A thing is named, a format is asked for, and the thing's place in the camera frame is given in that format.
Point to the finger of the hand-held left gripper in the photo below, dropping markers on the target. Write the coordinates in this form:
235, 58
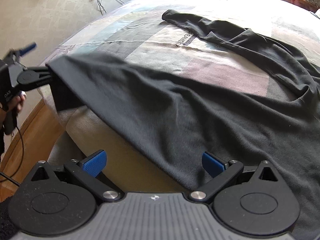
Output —
28, 48
42, 76

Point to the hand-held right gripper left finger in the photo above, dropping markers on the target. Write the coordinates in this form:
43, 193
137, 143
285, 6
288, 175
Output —
96, 163

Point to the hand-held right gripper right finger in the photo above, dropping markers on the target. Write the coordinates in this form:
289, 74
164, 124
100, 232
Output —
212, 163

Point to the dark grey pants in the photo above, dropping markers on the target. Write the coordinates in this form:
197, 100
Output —
200, 117

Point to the person's right forearm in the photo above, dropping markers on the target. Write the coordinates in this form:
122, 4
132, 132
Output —
7, 220

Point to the person's left hand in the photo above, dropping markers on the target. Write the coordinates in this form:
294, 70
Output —
19, 103

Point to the patchwork bed sheet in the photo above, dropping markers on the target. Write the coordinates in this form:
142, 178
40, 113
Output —
150, 52

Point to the plain cream pillow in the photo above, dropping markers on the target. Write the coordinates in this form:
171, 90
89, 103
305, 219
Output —
316, 15

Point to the wooden nightstand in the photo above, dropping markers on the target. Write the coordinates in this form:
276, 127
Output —
306, 5

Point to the wooden bed frame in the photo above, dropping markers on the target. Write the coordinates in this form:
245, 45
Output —
37, 130

